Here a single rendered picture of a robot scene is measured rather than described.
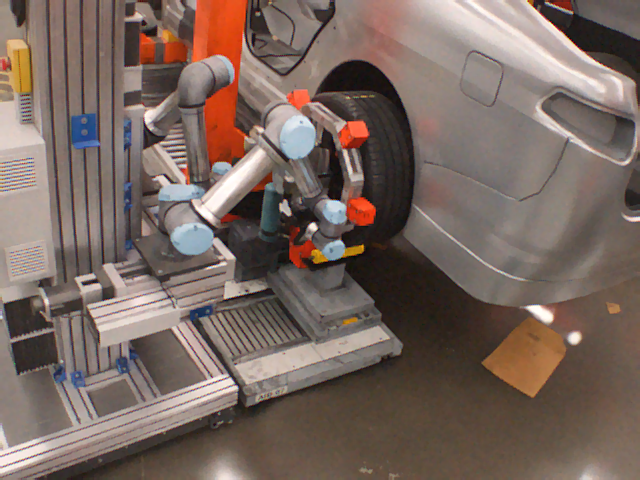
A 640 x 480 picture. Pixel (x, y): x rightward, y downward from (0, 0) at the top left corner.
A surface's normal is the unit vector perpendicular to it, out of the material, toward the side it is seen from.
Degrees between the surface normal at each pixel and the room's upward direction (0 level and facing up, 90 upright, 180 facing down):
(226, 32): 90
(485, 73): 90
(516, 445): 0
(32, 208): 90
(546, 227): 90
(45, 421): 0
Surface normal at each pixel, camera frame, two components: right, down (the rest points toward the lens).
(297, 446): 0.15, -0.83
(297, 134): 0.53, 0.46
